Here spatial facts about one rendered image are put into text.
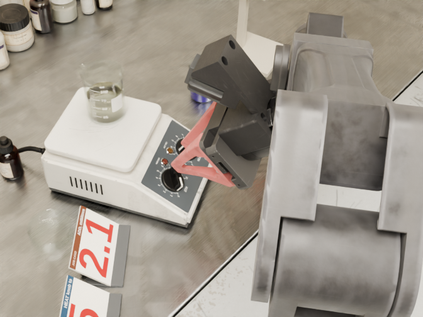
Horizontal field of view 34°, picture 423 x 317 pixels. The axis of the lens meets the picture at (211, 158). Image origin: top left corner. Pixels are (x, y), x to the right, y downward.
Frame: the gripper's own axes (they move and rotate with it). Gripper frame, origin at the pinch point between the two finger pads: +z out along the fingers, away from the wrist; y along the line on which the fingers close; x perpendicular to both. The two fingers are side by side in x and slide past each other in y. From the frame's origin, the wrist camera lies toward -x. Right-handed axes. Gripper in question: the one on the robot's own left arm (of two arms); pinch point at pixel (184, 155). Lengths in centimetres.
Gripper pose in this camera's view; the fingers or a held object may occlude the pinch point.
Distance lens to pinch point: 78.6
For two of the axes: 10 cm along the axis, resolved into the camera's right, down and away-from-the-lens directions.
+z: -7.5, 2.4, 6.2
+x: 5.9, 6.6, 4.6
